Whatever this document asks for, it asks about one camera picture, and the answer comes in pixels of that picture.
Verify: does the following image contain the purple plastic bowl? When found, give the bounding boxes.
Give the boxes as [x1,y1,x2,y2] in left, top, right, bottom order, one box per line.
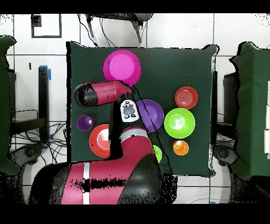
[136,99,165,133]

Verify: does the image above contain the pink plastic bowl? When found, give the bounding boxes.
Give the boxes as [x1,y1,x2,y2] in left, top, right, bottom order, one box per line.
[103,49,142,88]

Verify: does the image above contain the large green plastic bowl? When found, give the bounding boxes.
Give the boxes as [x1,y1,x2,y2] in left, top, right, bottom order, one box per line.
[163,108,196,139]

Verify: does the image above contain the small green plastic bowl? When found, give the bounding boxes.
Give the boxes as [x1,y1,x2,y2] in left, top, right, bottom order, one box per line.
[152,144,163,164]

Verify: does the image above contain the large red-orange plastic bowl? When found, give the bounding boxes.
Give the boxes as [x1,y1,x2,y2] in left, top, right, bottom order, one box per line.
[89,124,111,158]

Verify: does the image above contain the purple plastic cup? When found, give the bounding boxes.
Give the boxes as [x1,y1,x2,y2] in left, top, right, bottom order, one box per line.
[76,115,94,132]

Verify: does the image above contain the small red-orange plastic bowl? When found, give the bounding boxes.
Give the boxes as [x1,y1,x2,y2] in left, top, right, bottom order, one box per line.
[175,86,199,110]

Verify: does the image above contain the orange plastic cup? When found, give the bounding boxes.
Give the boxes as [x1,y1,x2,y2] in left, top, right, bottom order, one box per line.
[172,139,190,156]

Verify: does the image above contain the dark green tablecloth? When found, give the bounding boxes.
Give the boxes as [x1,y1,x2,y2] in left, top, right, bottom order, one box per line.
[66,41,218,178]

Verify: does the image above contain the black metal stand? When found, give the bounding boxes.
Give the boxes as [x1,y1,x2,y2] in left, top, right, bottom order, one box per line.
[9,66,50,142]
[210,70,239,138]

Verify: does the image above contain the blue tape strip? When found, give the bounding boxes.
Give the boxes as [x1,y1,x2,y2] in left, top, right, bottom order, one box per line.
[38,64,52,81]

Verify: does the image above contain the black chair base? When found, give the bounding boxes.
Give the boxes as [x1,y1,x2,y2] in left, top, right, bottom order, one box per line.
[8,142,45,176]

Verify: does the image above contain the green cloth side table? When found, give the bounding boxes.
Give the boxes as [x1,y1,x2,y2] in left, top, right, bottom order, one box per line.
[229,41,270,180]
[0,35,21,175]

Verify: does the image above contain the tangle of floor cables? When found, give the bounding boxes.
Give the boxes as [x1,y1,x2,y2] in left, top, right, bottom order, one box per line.
[10,121,68,165]

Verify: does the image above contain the black camera tripod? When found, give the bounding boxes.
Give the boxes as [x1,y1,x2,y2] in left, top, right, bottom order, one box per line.
[85,13,153,44]

